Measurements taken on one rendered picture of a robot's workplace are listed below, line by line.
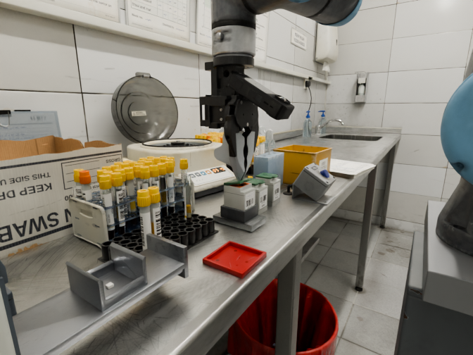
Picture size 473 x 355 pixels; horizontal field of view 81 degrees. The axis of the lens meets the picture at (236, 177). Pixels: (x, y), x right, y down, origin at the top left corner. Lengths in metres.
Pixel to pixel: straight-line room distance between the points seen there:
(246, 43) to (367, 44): 2.47
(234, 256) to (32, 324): 0.25
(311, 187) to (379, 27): 2.38
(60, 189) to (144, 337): 0.32
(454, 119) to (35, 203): 0.55
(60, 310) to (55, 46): 0.75
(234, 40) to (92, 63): 0.58
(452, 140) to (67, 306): 0.37
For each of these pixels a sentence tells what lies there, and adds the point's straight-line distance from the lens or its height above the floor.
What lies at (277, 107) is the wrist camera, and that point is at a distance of 0.45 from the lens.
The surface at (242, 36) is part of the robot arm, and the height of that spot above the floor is 1.20.
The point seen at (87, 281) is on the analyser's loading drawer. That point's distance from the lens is 0.30.
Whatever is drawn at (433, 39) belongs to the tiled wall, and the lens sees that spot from 2.88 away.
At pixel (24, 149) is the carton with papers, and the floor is 1.00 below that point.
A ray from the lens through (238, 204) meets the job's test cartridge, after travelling 0.51.
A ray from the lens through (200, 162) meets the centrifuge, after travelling 0.75.
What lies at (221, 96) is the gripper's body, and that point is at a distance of 0.49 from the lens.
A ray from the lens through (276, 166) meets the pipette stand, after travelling 0.73.
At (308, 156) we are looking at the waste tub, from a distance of 0.79.
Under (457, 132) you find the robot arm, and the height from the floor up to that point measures 1.07.
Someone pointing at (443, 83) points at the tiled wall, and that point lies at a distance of 2.84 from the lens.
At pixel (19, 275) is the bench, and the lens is 0.49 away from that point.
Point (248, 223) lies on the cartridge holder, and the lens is 0.51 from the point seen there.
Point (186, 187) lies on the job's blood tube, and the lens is 0.49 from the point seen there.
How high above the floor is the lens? 1.09
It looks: 14 degrees down
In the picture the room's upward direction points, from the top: straight up
